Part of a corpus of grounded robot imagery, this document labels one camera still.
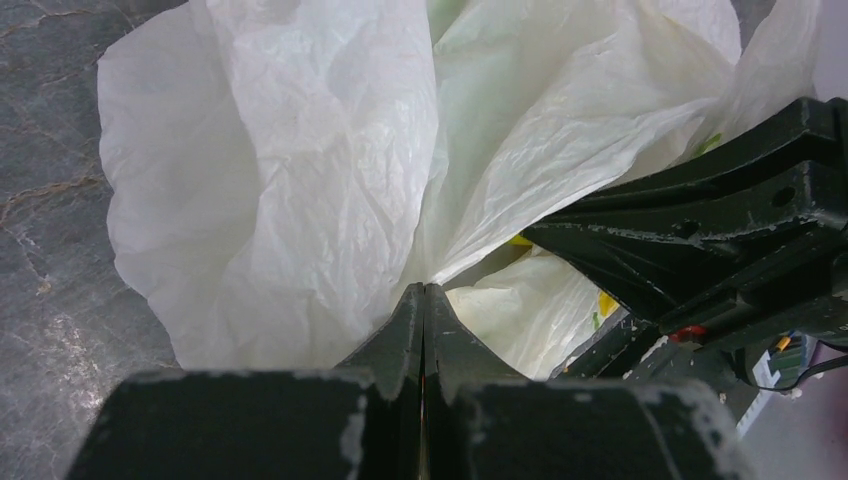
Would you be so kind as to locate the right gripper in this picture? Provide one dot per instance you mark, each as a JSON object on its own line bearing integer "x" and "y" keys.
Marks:
{"x": 729, "y": 249}

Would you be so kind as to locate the white plastic bag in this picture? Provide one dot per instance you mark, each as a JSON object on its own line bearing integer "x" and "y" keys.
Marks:
{"x": 282, "y": 170}

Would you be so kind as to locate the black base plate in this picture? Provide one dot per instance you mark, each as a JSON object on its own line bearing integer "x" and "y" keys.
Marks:
{"x": 745, "y": 379}

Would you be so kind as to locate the yellow fake banana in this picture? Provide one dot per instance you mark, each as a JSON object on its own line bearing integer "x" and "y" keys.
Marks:
{"x": 519, "y": 240}

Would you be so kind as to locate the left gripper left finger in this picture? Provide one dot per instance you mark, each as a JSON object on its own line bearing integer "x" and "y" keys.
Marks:
{"x": 357, "y": 420}

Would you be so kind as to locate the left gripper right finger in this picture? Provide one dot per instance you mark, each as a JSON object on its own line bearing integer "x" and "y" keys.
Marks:
{"x": 486, "y": 421}

